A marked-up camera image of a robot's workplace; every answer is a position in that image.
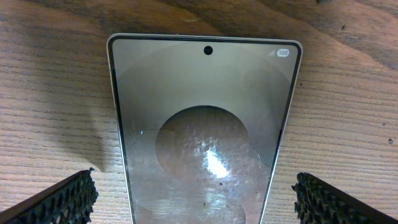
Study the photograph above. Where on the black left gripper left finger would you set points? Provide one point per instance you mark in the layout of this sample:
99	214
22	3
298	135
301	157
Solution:
69	201

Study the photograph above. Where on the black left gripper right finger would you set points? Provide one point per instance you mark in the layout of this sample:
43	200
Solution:
321	203

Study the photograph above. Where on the Samsung Galaxy smartphone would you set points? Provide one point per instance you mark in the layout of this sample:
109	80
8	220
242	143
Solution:
200	122

